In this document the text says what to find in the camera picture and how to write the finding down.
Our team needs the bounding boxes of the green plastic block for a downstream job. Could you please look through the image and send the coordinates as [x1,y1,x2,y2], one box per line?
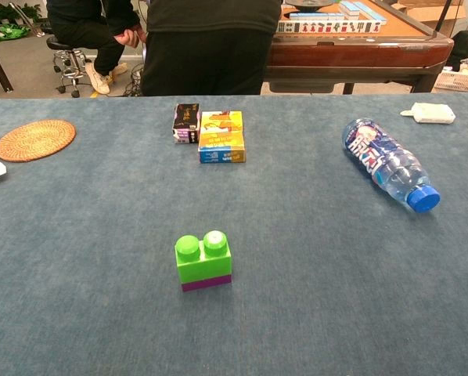
[174,230,233,284]

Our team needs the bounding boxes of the purple cube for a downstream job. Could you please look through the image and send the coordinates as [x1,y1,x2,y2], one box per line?
[181,273,233,293]

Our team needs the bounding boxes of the cream snack box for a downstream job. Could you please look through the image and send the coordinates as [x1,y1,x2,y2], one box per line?
[197,110,247,165]

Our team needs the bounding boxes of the small dark purple box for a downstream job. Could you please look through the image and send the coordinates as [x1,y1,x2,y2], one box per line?
[172,103,201,144]

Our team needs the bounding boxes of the blue felt table cover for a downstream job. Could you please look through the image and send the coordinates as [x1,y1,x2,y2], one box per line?
[0,92,468,376]

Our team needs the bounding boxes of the standing person in black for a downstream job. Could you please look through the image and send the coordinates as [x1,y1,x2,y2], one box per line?
[139,0,283,97]

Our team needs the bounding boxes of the blue-capped water bottle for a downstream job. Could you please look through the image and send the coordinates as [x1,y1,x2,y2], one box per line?
[341,117,441,214]

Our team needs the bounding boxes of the brown mahjong table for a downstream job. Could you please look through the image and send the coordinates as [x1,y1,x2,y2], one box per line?
[261,0,455,95]

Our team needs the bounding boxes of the row of face-up mahjong tiles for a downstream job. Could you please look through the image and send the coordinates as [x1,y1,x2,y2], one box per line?
[276,19,383,34]

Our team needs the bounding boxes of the row of blue-backed mahjong tiles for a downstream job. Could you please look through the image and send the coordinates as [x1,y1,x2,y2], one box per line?
[289,11,347,21]

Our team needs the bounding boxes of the round woven rattan coaster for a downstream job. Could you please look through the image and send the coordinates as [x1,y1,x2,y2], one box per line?
[0,119,77,163]

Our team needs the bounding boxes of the white wet wipes pouch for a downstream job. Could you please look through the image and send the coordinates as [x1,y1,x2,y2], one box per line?
[399,102,456,125]

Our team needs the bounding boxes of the black swivel stool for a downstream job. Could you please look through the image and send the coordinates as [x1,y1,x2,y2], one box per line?
[45,35,92,99]

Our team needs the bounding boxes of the seated person in black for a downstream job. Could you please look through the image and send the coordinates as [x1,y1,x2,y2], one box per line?
[46,0,148,96]

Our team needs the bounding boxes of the white plastic basket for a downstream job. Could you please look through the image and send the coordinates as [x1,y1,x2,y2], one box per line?
[433,70,468,93]

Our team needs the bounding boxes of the green potted plants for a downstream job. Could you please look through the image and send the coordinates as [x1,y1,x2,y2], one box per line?
[0,0,43,43]

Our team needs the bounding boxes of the bundle of floor cables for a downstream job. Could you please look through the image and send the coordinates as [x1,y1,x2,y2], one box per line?
[122,62,145,97]

